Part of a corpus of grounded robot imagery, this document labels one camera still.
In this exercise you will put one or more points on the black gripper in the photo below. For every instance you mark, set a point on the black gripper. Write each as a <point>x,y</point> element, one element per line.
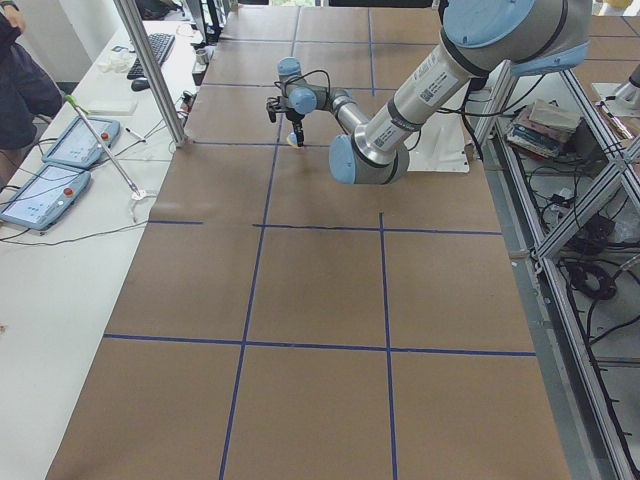
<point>295,118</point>

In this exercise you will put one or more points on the white blue call bell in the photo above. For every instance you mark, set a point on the white blue call bell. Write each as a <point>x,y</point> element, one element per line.
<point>292,140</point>

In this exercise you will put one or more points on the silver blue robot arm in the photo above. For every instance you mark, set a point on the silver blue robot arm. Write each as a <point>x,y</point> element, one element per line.
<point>537,37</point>

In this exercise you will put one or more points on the metal cup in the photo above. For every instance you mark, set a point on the metal cup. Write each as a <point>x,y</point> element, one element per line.
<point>202,57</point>

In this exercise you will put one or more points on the black computer mouse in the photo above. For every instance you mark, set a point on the black computer mouse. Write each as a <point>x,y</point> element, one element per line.
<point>140,84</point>

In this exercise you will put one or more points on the black marker pen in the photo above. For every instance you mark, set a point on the black marker pen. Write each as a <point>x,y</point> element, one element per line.
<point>134,134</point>

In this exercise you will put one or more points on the long metal reacher rod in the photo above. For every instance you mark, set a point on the long metal reacher rod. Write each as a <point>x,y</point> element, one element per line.
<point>137,194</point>

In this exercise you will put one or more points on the upper teach pendant tablet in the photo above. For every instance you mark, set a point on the upper teach pendant tablet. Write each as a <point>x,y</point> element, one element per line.
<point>77,147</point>

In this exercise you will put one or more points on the teach pendant tablet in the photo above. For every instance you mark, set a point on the teach pendant tablet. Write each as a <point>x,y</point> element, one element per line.
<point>42,200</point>
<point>77,147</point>

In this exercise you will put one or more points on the stack of books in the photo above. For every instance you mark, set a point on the stack of books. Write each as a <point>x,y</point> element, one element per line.
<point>542,128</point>

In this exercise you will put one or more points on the lower teach pendant tablet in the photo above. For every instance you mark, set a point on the lower teach pendant tablet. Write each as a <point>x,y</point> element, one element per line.
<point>42,200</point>

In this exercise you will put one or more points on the seated person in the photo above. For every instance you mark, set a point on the seated person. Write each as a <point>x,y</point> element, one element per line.
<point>27,91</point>

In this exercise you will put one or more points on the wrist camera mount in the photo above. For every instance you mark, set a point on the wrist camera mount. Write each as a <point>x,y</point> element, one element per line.
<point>275,106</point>

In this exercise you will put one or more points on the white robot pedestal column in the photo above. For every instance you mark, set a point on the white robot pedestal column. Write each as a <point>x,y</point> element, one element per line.
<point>440,150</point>

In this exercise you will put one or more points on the aluminium frame post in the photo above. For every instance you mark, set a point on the aluminium frame post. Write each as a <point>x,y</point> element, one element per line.
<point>134,26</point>

